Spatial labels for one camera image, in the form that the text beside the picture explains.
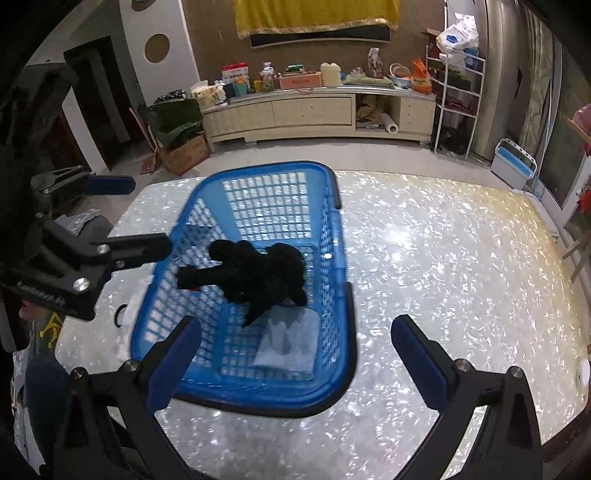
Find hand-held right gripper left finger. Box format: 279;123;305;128
45;315;204;480

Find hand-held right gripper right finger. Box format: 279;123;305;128
390;314;546;480

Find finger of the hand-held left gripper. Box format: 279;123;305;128
31;167;137;197
33;215;173;297

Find blue plastic basket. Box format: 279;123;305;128
129;160;357;418

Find black fuzzy cloth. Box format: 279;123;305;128
175;239;308;329

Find grey patterned chair cushion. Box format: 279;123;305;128
65;209;105;236

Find grey padded chair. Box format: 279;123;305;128
85;215;116;241

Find cardboard box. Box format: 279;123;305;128
157;134;211;176

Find dark green bag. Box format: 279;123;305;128
137;90;205;148

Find light grey folded cloth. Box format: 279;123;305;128
253;308;319;372

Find floral tissue box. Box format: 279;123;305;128
191;80;227;109

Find red and white box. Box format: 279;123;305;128
222;62;251;95

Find cream television cabinet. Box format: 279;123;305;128
202;85;437;148

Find pink box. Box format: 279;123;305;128
278;71;322;90

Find blue and white bucket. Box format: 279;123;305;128
491;137;539;190

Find cream plastic jug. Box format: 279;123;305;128
320;61;343;87

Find black television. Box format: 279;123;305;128
250;21;391;48

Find yellow cloth with gold fringe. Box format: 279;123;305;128
232;0;402;41

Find white metal rack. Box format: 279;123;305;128
425;0;488;158

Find green mat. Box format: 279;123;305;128
342;74;393;87

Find orange bag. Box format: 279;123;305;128
411;58;432;93

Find pink cloth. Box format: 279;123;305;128
570;104;591;134

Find patterned curtain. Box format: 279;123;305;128
524;7;557;155

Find white plastic bag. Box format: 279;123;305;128
436;14;481;65

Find broom with red handle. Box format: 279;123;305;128
128;107;160;175

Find wooden frame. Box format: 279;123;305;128
558;113;591;282

